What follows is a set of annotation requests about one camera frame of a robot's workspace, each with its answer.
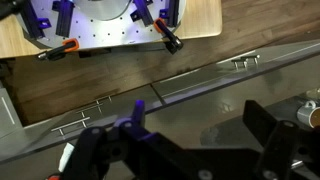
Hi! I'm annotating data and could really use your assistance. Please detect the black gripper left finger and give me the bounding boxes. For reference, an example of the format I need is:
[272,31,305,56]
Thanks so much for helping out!
[61,100,157,180]

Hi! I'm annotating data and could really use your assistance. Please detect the grey kitchen cabinet drawers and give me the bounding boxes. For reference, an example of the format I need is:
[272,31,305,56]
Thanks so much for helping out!
[0,40,320,163]

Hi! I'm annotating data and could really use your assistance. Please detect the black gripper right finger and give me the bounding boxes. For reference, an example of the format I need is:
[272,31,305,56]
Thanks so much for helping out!
[242,100,320,180]

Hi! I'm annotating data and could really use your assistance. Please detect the white coffee mug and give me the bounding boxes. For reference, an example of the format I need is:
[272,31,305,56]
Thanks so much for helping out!
[297,100,320,128]

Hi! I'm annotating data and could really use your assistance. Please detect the orange black clamp left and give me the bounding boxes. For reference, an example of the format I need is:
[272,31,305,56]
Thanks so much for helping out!
[36,38,79,61]

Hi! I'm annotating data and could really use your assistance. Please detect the wooden robot cart top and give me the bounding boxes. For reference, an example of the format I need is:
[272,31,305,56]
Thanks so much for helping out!
[0,0,222,58]

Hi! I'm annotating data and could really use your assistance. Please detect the round perforated robot base plate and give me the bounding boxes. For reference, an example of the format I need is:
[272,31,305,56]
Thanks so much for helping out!
[17,0,186,50]

